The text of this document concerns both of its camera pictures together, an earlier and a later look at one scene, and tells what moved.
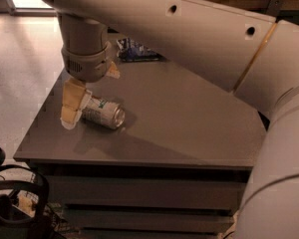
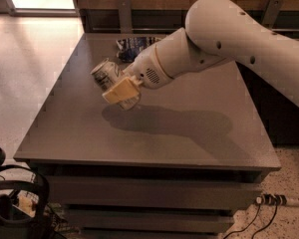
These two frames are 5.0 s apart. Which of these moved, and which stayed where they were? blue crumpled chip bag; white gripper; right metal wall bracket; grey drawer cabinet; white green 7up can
Moved: white green 7up can; white gripper
Stayed: right metal wall bracket; blue crumpled chip bag; grey drawer cabinet
